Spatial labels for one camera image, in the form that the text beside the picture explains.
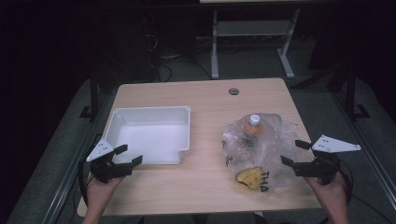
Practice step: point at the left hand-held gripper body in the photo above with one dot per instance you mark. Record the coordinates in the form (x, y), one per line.
(104, 169)

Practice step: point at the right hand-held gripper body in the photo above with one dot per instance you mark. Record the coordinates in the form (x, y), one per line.
(323, 166)

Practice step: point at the clear plastic bag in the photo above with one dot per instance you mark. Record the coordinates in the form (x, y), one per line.
(280, 137)

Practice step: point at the person's left hand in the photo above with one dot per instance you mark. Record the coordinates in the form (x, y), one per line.
(98, 193)

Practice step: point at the person's right hand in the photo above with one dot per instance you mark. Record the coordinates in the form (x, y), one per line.
(333, 193)

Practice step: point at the white plastic tray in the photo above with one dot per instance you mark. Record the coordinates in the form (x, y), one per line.
(149, 137)

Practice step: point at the black metal stand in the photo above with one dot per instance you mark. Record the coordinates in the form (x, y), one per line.
(93, 96)
(353, 93)

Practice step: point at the grey round table grommet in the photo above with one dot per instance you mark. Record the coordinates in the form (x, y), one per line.
(233, 91)

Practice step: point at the white metal table frame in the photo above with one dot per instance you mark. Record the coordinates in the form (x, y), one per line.
(252, 28)

